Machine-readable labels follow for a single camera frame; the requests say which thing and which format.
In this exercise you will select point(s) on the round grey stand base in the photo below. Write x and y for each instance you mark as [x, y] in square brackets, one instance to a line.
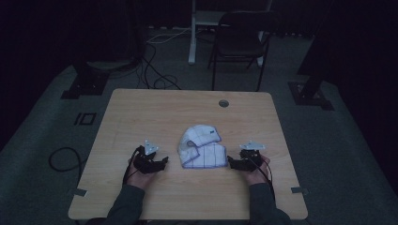
[109, 64]

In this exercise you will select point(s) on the round grey table grommet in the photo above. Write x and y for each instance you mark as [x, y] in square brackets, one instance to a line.
[223, 103]

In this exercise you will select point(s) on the white cloth with blue grid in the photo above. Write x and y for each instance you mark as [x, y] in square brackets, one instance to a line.
[203, 153]

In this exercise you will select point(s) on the black stand with flat base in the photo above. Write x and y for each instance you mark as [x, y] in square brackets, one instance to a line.
[311, 93]
[86, 84]

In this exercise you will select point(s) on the grey tape piece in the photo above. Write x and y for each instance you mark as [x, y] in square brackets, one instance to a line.
[299, 190]
[80, 192]

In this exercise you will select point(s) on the person's right hand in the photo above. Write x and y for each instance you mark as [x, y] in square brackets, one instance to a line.
[258, 176]

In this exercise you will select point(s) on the person's left hand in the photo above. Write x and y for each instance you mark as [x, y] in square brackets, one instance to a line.
[139, 178]

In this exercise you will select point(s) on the black folding chair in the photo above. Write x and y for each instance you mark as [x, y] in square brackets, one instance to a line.
[239, 43]

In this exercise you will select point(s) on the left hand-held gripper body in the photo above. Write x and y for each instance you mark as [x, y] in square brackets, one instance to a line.
[147, 164]

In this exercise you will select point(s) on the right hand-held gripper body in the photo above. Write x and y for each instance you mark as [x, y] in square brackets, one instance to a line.
[250, 159]

